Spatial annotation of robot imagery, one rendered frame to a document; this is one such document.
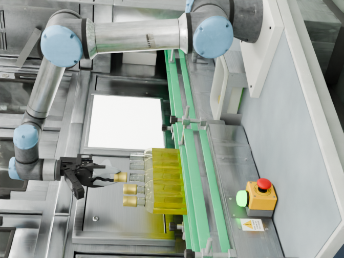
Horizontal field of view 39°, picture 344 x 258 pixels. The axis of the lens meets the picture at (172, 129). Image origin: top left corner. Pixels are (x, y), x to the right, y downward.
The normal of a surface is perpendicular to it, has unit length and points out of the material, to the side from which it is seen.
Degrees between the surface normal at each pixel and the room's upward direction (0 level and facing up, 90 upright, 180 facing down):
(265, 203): 90
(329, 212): 0
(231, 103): 90
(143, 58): 90
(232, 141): 90
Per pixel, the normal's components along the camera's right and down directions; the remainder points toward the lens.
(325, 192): -0.99, -0.05
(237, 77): 0.07, 0.58
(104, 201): 0.11, -0.81
